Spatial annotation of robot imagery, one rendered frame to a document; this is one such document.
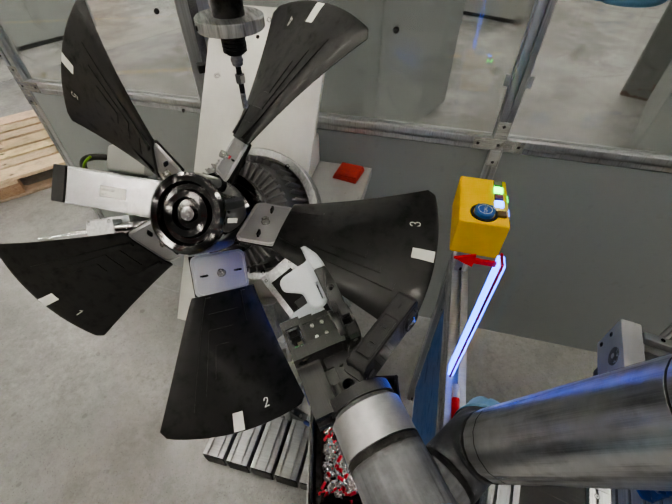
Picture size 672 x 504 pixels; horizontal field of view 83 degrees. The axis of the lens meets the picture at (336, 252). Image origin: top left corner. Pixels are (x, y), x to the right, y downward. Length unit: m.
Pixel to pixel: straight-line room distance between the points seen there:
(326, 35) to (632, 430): 0.53
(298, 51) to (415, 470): 0.53
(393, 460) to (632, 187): 1.21
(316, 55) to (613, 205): 1.12
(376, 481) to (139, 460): 1.47
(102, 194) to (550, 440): 0.82
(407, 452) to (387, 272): 0.24
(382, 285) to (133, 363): 1.60
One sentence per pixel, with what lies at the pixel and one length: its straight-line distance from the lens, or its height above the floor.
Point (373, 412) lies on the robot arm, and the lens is 0.39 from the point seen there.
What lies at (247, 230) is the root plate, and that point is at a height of 1.18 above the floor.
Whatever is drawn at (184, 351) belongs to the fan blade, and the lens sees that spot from 0.64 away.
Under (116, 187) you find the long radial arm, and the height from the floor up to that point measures 1.13.
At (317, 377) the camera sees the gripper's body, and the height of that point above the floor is 1.19.
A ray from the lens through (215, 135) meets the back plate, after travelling 0.90.
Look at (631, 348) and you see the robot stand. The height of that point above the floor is 0.99.
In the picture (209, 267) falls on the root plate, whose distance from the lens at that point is 0.63.
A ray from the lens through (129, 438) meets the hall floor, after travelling 1.84.
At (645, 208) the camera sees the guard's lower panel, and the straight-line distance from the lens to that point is 1.50.
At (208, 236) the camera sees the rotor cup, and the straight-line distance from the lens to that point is 0.57.
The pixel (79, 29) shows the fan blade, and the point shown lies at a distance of 0.75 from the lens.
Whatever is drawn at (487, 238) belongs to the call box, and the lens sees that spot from 0.83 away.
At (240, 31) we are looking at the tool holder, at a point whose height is 1.46.
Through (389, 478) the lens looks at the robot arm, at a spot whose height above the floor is 1.21.
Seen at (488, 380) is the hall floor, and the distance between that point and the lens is 1.86.
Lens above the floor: 1.58
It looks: 46 degrees down
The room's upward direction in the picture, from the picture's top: straight up
